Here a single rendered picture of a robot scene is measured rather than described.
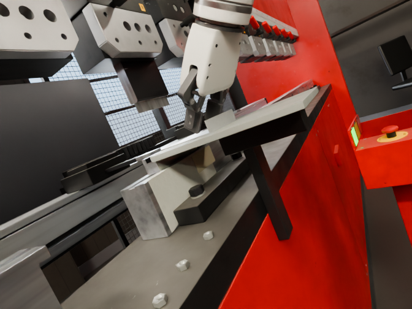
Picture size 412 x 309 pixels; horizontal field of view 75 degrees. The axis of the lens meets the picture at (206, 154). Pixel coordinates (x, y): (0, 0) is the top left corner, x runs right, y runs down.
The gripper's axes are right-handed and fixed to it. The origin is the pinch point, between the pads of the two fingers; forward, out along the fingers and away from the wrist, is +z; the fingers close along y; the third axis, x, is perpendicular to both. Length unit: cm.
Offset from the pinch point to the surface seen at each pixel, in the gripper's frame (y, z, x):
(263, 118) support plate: 5.8, -6.7, 12.9
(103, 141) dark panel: -17, 36, -53
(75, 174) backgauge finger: 11.8, 20.4, -23.3
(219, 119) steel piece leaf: 0.4, -1.0, 3.6
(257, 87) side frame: -203, 54, -74
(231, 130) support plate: 6.7, -3.4, 9.2
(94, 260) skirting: -65, 246, -144
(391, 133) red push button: -46, 5, 30
